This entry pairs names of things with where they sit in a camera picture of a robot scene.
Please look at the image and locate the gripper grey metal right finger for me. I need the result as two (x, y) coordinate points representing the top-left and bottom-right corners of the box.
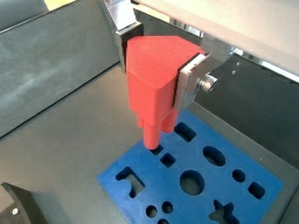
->
(172, 34), (235, 111)

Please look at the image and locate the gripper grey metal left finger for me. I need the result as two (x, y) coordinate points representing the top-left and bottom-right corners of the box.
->
(104, 0), (144, 71)

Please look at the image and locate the red three-prong block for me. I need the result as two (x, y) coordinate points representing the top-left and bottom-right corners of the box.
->
(125, 36), (203, 150)

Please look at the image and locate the dark right side panel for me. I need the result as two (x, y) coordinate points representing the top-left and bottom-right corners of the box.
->
(133, 8), (299, 170)

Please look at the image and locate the grey left side panel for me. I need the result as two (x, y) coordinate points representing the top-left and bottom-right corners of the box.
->
(0, 0), (119, 137)

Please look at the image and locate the blue shape-sorting board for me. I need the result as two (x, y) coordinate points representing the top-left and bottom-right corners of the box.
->
(97, 111), (284, 224)

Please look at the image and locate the black bracket with screw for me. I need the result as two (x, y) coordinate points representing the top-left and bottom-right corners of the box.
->
(0, 182), (48, 224)

